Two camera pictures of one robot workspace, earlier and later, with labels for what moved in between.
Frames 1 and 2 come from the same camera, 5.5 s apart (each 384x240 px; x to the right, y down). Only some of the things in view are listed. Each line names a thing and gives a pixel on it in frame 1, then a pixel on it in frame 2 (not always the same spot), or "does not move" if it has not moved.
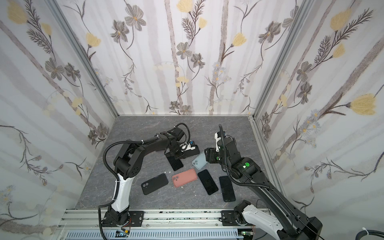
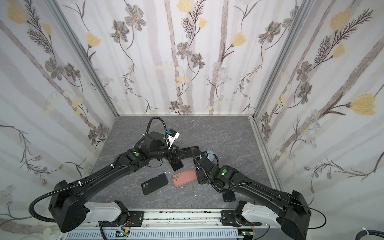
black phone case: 188,153 does not move
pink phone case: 183,178 does not move
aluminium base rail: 89,217 does not move
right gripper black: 212,154 → 199,160
